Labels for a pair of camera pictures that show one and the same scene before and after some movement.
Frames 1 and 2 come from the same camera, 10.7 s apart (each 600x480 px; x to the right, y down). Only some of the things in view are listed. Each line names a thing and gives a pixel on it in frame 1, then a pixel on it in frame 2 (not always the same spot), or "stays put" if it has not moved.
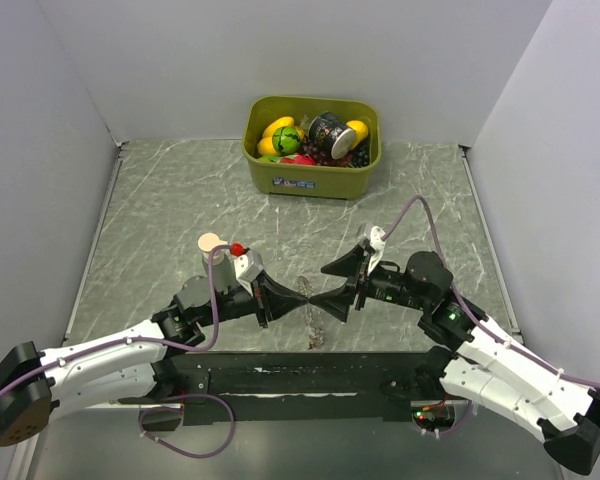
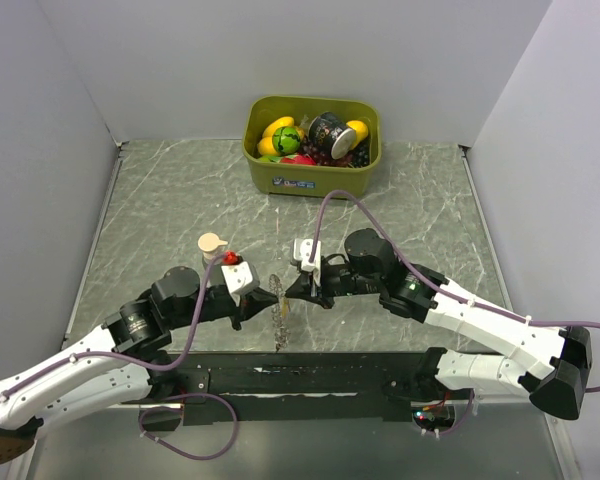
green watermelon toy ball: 286,140 stays put
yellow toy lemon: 361,131 stays put
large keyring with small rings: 317,339 -> 280,314
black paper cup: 333,133 stays put
